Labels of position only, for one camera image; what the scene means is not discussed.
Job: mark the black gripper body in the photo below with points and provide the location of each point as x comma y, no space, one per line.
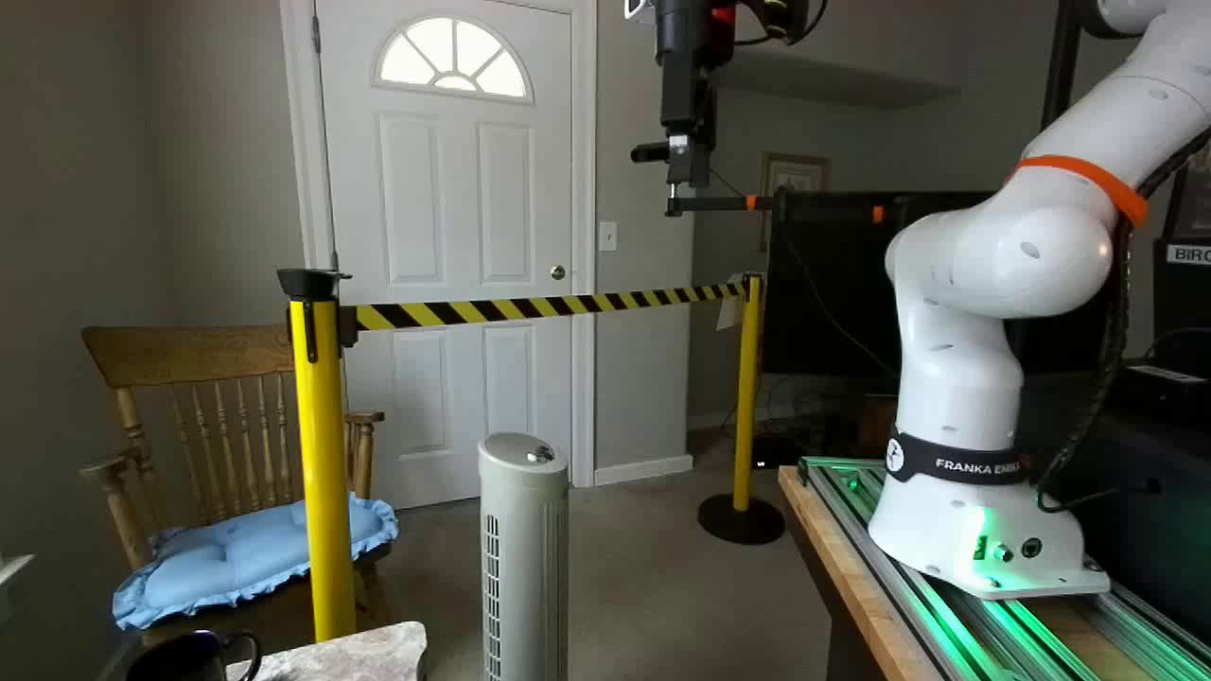
687,32

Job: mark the grey tower air cooler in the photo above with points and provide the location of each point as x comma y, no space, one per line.
524,568

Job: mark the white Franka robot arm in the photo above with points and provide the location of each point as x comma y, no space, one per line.
971,380

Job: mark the brass door knob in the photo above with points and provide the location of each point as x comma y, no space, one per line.
557,274

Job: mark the white paper tag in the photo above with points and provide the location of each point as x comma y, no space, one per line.
727,311

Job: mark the large black screen panel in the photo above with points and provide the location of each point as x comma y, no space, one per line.
833,290

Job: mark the yellow black barrier tape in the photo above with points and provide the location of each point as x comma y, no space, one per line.
543,306

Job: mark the white panel door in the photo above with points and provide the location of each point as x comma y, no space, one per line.
442,253

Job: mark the black vertical pole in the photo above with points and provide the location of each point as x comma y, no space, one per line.
1067,63

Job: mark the black box with white label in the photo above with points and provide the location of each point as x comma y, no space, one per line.
1188,290

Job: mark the wooden rocking chair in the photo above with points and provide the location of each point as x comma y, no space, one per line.
211,418

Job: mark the black equipment cabinet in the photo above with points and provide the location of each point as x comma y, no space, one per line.
1139,504

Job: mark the light blue seat cushion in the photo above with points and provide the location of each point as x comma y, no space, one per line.
239,554

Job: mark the white stone slab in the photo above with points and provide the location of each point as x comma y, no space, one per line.
341,655

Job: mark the black mug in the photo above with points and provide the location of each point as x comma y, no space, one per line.
182,662

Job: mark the small framed wall picture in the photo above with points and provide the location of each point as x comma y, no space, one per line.
795,172

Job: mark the white wall light switch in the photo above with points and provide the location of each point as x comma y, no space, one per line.
606,238

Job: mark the yellow stanchion post round base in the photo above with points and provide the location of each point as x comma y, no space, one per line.
746,404

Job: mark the yellow stanchion post black cap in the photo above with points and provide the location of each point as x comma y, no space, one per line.
325,480

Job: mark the aluminium rail with green light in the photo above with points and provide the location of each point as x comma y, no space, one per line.
961,631

